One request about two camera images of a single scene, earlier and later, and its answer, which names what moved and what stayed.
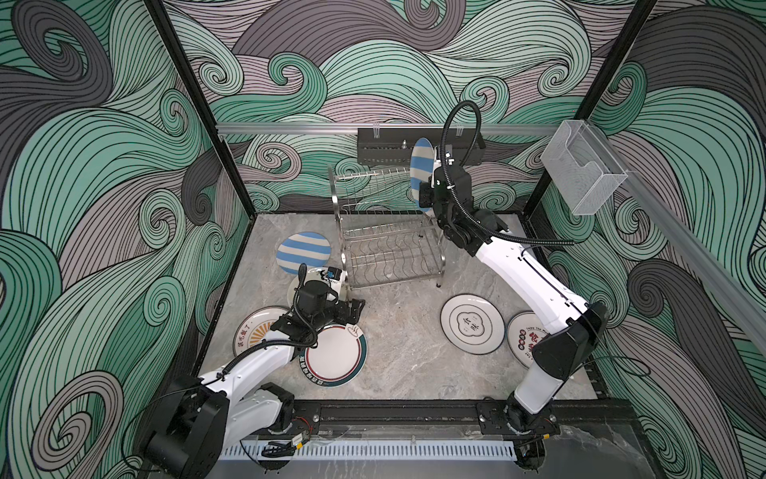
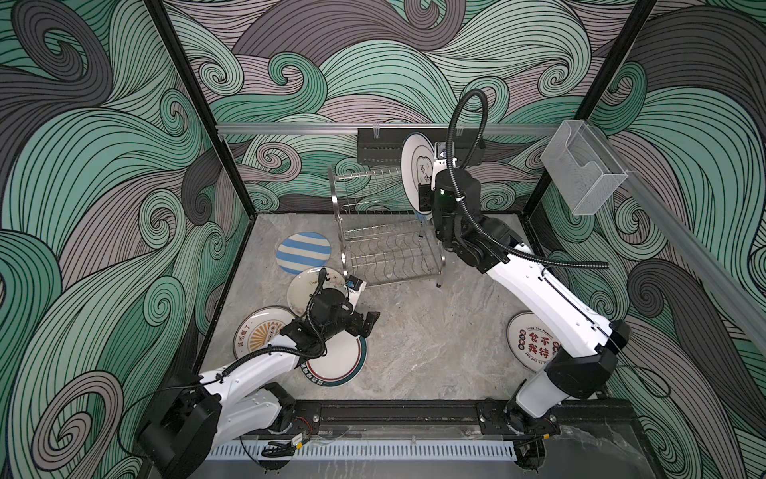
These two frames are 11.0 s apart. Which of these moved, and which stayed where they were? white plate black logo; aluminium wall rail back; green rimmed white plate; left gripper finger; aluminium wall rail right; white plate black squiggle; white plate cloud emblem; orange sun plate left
Moved: white plate black logo; white plate cloud emblem; left gripper finger
Stayed: orange sun plate left; aluminium wall rail right; green rimmed white plate; white plate black squiggle; aluminium wall rail back
